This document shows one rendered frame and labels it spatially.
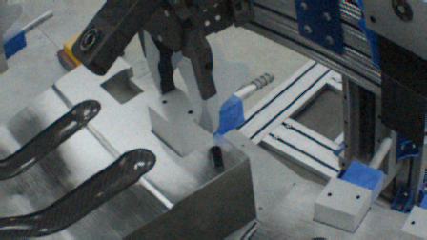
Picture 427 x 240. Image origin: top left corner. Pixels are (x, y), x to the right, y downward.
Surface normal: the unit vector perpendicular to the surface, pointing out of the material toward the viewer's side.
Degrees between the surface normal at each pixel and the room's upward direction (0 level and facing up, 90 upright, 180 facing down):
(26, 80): 0
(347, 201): 0
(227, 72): 79
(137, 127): 0
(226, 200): 90
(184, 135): 90
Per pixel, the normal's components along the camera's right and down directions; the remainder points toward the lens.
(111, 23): -0.54, -0.40
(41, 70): -0.14, -0.75
